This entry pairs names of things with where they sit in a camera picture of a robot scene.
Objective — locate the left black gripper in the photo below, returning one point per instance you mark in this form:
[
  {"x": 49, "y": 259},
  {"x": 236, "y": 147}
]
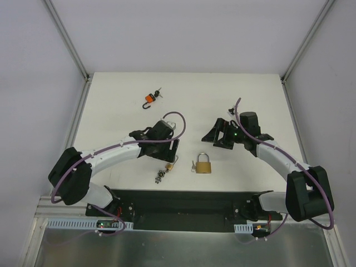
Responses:
[{"x": 169, "y": 150}]

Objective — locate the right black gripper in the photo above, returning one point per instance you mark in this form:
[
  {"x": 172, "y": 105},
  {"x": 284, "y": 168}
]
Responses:
[{"x": 223, "y": 136}]

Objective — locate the small brass padlock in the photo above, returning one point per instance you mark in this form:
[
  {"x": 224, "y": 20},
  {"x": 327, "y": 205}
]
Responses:
[{"x": 169, "y": 166}]

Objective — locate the key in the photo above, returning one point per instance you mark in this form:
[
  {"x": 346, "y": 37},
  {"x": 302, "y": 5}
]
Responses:
[{"x": 193, "y": 168}]

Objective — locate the large brass padlock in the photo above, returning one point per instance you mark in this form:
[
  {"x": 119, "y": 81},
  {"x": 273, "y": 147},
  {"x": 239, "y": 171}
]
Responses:
[{"x": 203, "y": 164}]

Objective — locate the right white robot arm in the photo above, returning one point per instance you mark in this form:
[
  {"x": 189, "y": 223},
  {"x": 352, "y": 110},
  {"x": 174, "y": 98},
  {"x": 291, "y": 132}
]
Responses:
[{"x": 308, "y": 192}]

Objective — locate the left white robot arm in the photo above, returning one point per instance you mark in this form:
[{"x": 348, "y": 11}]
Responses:
[{"x": 71, "y": 176}]

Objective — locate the orange padlock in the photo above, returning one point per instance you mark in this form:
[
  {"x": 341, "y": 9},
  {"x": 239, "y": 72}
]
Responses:
[{"x": 149, "y": 99}]

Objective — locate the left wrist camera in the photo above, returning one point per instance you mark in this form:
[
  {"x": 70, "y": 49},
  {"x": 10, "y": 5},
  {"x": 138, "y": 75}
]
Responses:
[{"x": 169, "y": 124}]

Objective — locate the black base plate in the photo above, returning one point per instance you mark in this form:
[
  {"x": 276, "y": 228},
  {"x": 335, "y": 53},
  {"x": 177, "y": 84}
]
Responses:
[{"x": 198, "y": 211}]

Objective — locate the right white cable duct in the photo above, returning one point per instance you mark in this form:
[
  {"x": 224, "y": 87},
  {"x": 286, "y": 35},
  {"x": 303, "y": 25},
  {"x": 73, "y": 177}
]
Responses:
[{"x": 243, "y": 228}]

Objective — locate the white cable duct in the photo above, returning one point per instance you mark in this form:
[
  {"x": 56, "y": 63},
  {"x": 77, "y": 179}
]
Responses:
[
  {"x": 84, "y": 224},
  {"x": 243, "y": 228}
]

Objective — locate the left white cable duct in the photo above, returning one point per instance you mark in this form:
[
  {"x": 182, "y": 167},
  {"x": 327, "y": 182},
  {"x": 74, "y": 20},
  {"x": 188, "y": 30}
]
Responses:
[{"x": 84, "y": 224}]

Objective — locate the right aluminium frame post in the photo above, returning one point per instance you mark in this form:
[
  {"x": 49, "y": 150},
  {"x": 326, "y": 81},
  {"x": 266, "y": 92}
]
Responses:
[{"x": 320, "y": 18}]

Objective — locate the aluminium frame post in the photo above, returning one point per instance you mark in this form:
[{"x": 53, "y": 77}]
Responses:
[
  {"x": 320, "y": 18},
  {"x": 65, "y": 37}
]

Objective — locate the left aluminium frame post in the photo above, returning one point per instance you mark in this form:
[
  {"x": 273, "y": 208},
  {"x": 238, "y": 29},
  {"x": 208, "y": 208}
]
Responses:
[{"x": 65, "y": 37}]

